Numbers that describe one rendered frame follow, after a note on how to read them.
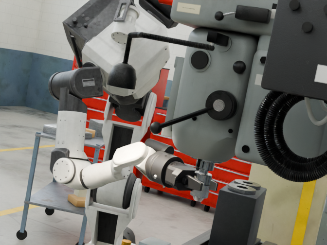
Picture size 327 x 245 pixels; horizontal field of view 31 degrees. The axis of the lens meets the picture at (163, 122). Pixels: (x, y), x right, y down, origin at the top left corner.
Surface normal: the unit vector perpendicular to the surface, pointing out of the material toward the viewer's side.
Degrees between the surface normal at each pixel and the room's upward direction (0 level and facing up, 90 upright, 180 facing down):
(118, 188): 81
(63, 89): 87
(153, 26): 58
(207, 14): 90
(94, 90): 77
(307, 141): 90
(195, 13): 90
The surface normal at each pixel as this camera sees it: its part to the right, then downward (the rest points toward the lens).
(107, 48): -0.02, -0.45
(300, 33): -0.42, 0.02
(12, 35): 0.89, 0.21
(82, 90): 0.66, -0.04
